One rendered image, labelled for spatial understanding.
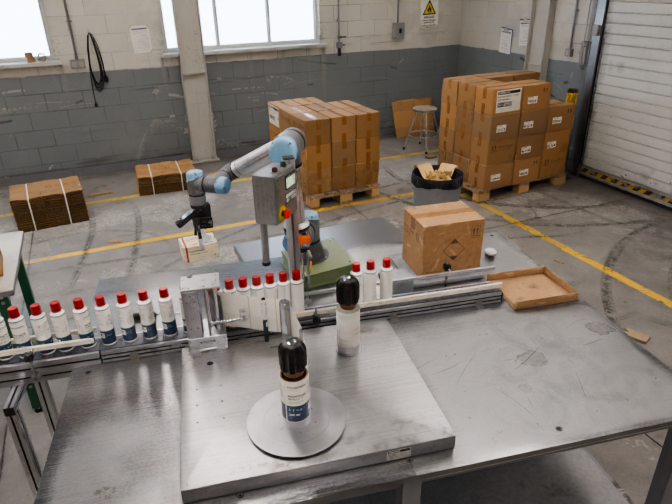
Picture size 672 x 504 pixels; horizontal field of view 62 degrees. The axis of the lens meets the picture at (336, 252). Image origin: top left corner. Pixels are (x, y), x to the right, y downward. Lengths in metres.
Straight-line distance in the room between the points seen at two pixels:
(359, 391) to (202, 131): 5.97
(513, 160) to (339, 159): 1.79
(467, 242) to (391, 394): 0.98
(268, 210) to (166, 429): 0.83
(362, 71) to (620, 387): 6.60
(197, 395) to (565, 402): 1.22
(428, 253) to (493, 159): 3.39
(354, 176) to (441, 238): 3.38
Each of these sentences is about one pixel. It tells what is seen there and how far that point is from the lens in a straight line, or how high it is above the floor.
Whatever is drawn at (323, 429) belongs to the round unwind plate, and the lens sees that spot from 1.76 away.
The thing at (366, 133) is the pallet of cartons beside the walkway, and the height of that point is 0.69.
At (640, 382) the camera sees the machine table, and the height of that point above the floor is 0.83.
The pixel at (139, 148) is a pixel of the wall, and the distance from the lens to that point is 7.53.
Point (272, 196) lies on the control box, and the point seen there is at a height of 1.40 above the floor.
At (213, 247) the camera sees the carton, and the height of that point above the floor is 1.00.
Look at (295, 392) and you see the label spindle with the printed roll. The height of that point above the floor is 1.03.
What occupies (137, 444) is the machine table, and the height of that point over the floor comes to 0.83.
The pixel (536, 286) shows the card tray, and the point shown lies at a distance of 2.70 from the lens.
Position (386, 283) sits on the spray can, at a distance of 2.30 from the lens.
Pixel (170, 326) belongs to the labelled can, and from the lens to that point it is 2.24.
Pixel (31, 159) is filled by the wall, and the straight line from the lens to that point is 7.55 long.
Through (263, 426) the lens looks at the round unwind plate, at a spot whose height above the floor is 0.89.
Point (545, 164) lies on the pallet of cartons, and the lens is 6.40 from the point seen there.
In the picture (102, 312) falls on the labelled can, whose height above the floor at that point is 1.03.
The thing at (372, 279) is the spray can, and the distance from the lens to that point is 2.27.
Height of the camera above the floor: 2.11
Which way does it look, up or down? 26 degrees down
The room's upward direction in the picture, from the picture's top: 1 degrees counter-clockwise
